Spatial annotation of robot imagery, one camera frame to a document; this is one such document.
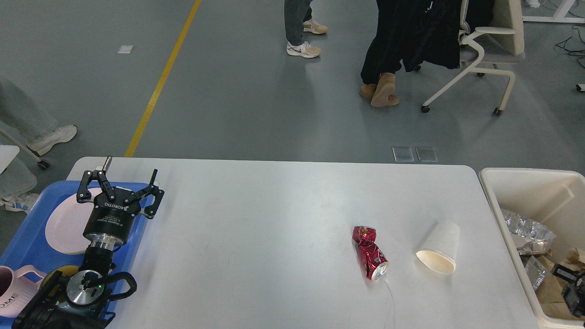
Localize white desk leg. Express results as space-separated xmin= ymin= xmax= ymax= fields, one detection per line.
xmin=522 ymin=0 xmax=584 ymax=24

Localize white paper cup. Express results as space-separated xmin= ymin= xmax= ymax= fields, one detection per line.
xmin=415 ymin=219 xmax=461 ymax=274

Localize pink plate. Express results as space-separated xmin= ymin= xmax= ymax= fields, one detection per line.
xmin=45 ymin=195 xmax=95 ymax=246

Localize person in black clothes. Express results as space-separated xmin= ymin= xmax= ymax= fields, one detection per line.
xmin=360 ymin=0 xmax=462 ymax=108

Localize foil sheet front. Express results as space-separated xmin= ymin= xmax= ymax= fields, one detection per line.
xmin=501 ymin=208 xmax=557 ymax=255

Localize person in grey trousers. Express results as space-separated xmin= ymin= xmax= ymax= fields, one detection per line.
xmin=0 ymin=76 xmax=78 ymax=156

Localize beige plastic bin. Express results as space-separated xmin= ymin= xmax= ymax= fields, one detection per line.
xmin=479 ymin=168 xmax=585 ymax=329

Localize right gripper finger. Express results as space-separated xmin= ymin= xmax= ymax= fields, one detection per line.
xmin=552 ymin=264 xmax=583 ymax=281

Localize large brown paper bag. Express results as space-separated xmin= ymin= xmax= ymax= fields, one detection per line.
xmin=536 ymin=255 xmax=577 ymax=320

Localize foil tray with paper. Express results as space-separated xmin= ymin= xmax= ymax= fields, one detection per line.
xmin=524 ymin=256 xmax=548 ymax=291

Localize brown paper ball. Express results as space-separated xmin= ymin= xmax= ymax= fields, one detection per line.
xmin=564 ymin=247 xmax=585 ymax=265

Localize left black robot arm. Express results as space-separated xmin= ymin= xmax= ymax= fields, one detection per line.
xmin=12 ymin=157 xmax=165 ymax=329

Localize pink home mug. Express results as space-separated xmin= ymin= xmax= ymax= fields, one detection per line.
xmin=0 ymin=265 xmax=47 ymax=318

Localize floor cables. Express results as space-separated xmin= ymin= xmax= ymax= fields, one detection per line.
xmin=555 ymin=25 xmax=585 ymax=69

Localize white chair at left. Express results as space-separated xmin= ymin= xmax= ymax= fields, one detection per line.
xmin=1 ymin=120 xmax=52 ymax=213

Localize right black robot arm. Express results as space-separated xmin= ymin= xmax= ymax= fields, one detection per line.
xmin=552 ymin=264 xmax=585 ymax=317

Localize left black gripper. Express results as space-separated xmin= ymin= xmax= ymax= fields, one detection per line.
xmin=76 ymin=155 xmax=165 ymax=247

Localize white office chair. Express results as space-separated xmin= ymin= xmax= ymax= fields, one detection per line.
xmin=421 ymin=0 xmax=525 ymax=116

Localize crushed red soda can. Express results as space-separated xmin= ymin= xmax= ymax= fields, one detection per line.
xmin=352 ymin=226 xmax=389 ymax=281

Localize blue plastic tray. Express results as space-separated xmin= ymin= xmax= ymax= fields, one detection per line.
xmin=0 ymin=180 xmax=155 ymax=329

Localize person in grey jeans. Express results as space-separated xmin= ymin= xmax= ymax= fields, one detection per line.
xmin=284 ymin=0 xmax=328 ymax=58

